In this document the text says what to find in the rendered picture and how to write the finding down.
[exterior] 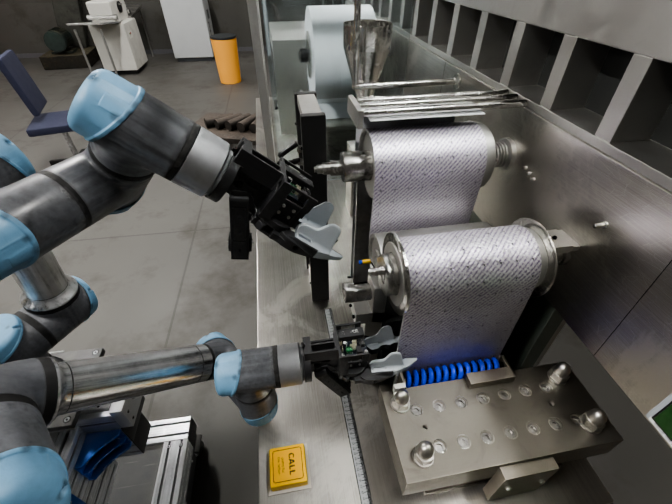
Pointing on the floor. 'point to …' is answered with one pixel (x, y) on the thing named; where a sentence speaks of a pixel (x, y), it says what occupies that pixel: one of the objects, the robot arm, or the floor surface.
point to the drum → (226, 57)
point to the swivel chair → (17, 76)
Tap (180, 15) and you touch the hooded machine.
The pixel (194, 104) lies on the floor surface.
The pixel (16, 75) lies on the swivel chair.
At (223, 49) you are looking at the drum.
